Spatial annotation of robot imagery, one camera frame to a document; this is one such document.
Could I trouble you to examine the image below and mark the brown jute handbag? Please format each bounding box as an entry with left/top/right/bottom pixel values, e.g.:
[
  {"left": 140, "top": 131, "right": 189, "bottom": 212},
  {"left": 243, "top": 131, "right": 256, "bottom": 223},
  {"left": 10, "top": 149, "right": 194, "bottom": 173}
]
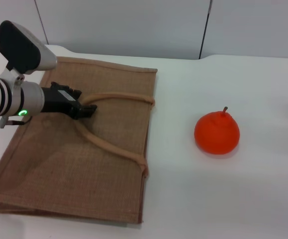
[{"left": 0, "top": 56, "right": 159, "bottom": 224}]

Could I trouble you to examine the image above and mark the black and white wrist camera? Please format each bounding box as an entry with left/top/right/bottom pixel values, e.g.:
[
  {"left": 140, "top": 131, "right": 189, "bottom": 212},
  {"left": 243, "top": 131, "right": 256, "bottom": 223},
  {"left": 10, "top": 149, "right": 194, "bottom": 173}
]
[{"left": 0, "top": 20, "right": 58, "bottom": 75}]

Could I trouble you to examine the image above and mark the orange fruit with stem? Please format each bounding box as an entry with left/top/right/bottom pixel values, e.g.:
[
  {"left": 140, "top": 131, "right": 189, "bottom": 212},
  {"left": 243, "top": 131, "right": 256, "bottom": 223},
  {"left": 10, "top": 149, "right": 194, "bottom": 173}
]
[{"left": 194, "top": 106, "right": 241, "bottom": 155}]

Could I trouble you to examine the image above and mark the thin black background rod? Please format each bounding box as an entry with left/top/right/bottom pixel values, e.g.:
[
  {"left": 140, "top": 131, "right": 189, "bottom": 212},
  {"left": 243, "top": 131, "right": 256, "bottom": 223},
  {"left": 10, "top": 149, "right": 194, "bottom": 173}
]
[{"left": 198, "top": 0, "right": 213, "bottom": 60}]

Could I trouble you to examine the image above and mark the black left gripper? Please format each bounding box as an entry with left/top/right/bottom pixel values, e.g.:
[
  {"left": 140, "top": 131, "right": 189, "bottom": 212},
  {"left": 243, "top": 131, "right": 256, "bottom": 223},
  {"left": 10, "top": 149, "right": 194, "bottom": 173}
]
[{"left": 40, "top": 81, "right": 98, "bottom": 120}]

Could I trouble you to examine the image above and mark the thin left wrist cable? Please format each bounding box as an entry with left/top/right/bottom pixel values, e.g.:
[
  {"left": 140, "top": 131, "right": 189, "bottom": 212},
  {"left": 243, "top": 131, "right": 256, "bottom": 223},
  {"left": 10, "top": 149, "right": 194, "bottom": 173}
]
[{"left": 3, "top": 116, "right": 32, "bottom": 125}]

